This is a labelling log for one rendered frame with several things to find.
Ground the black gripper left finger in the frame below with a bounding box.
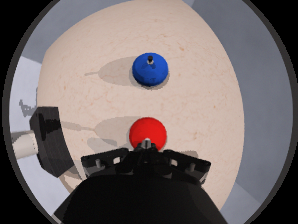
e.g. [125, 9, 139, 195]
[81, 140, 147, 178]

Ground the red dome bell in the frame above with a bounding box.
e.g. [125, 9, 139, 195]
[129, 117, 166, 151]

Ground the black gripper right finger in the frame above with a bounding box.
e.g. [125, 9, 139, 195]
[146, 140, 211, 185]

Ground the blue dome bell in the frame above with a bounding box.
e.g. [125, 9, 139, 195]
[132, 53, 168, 87]

